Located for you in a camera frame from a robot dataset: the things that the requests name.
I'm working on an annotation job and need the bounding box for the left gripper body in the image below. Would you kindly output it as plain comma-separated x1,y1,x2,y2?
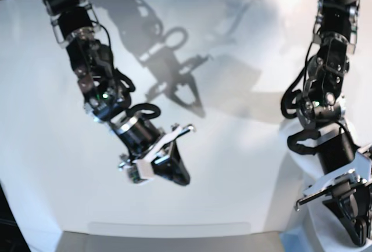
295,131,371,211

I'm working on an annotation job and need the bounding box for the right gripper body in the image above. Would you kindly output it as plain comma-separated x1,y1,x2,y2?
112,115,195,184

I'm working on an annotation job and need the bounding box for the white printed t-shirt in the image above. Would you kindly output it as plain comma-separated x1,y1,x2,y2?
281,118,371,251

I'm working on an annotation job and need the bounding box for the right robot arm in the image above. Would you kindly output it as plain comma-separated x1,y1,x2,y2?
42,0,195,186

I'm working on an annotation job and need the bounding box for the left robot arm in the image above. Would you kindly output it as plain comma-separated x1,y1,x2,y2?
281,0,371,247

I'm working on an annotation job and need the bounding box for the grey front tray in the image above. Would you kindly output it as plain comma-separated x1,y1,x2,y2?
56,222,284,251

